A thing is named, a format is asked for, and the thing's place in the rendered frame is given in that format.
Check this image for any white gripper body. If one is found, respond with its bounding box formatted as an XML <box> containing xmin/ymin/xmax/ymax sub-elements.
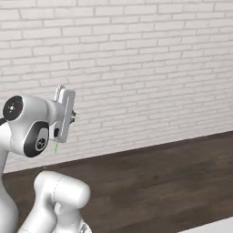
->
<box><xmin>53</xmin><ymin>85</ymin><xmax>77</xmax><ymax>144</ymax></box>

